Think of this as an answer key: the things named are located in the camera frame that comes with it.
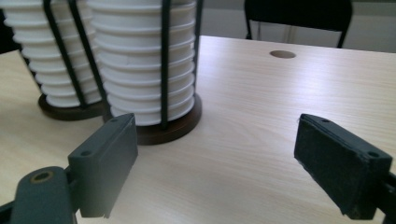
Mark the black folding chair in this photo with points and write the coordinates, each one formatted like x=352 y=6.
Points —
x=299 y=14

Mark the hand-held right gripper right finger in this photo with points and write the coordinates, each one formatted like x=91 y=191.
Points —
x=336 y=165

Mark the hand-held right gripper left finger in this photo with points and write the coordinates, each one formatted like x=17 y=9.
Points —
x=102 y=168

